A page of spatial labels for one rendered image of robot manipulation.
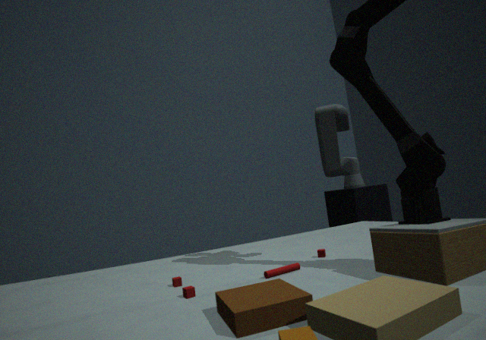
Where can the red cylinder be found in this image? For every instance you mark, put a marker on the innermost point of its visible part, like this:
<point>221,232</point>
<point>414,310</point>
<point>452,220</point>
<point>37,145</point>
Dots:
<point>281,270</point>

